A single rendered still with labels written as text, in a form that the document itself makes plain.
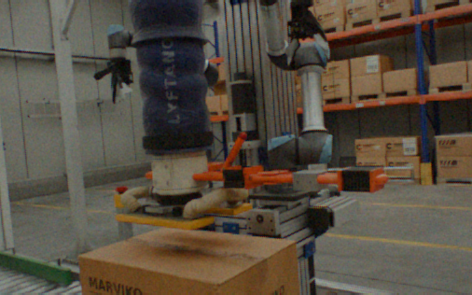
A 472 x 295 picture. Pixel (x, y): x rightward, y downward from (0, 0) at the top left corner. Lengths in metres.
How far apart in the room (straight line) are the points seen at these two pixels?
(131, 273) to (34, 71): 10.55
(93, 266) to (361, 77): 7.66
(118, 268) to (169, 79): 0.58
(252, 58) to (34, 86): 9.90
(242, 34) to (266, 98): 0.33
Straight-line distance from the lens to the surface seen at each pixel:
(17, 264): 2.97
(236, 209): 1.32
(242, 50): 2.06
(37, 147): 11.54
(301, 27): 1.45
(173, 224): 1.22
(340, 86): 8.86
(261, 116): 1.98
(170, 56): 1.28
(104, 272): 1.43
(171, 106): 1.27
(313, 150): 1.72
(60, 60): 4.98
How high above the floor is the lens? 1.33
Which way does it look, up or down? 3 degrees down
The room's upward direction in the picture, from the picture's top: 5 degrees counter-clockwise
